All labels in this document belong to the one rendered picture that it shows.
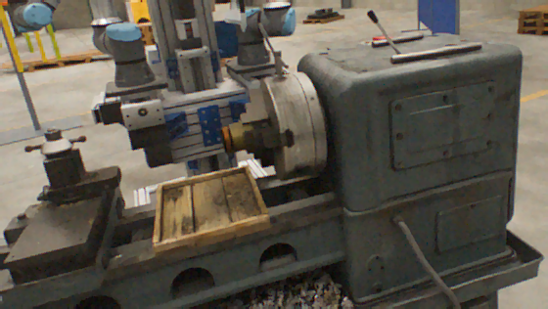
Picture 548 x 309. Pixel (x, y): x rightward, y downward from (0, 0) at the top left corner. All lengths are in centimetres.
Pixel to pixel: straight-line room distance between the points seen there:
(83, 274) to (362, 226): 71
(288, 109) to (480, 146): 60
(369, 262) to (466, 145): 45
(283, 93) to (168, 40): 92
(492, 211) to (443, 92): 46
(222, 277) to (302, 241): 24
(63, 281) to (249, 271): 45
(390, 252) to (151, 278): 68
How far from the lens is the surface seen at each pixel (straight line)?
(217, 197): 136
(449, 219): 140
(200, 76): 196
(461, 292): 145
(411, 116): 119
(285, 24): 178
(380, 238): 131
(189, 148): 187
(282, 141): 113
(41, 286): 119
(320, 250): 132
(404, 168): 124
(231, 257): 126
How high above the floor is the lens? 152
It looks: 18 degrees down
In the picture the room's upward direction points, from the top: 6 degrees counter-clockwise
